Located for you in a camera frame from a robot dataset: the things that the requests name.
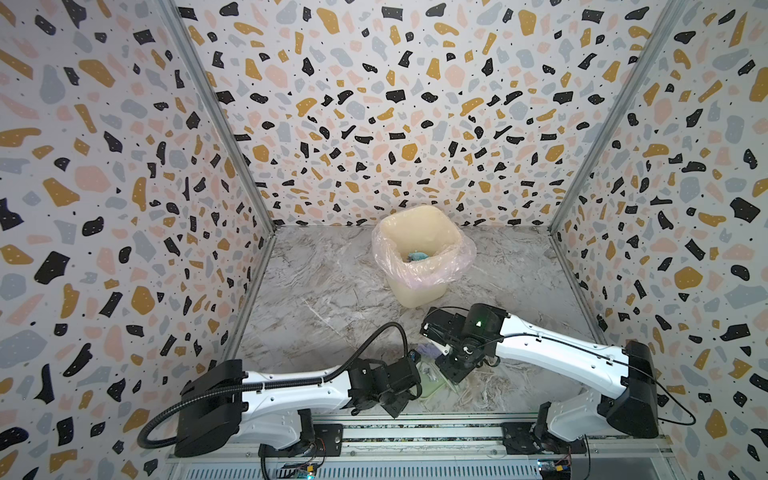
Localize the green plastic dustpan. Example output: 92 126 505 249
417 359 457 401

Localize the cream trash bin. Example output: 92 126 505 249
372 205 463 308

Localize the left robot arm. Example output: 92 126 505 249
174 350 421 458

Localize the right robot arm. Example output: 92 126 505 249
420 303 659 454

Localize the purple white paper scrap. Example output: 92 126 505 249
422 366 438 382

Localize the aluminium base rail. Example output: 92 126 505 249
167 413 685 479

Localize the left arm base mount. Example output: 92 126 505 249
259 423 344 459

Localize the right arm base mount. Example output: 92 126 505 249
501 422 587 456

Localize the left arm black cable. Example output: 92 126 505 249
136 322 410 450

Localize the right aluminium corner post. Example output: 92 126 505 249
548 0 685 237

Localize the aluminium corner post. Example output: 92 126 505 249
548 0 685 237
156 0 276 238

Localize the left aluminium corner post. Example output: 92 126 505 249
156 0 276 238

